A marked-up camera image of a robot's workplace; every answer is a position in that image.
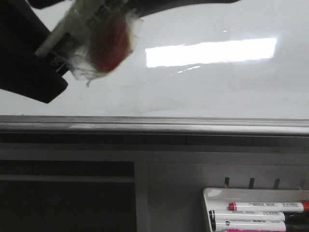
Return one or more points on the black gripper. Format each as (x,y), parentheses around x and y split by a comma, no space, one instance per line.
(21,71)

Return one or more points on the white black whiteboard marker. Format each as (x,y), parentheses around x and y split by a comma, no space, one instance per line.
(94,37)

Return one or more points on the white whiteboard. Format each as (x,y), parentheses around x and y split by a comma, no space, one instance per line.
(216,68)

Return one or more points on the grey cabinet with shelves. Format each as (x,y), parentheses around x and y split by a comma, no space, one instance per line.
(135,183)

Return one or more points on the white marker tray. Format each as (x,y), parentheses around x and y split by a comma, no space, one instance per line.
(219,198)

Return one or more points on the black capped white marker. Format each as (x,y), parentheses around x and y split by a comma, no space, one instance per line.
(257,215)

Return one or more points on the red capped white marker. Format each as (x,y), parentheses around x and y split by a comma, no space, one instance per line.
(298,207)

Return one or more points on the pink marker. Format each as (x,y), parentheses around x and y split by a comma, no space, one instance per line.
(249,231)

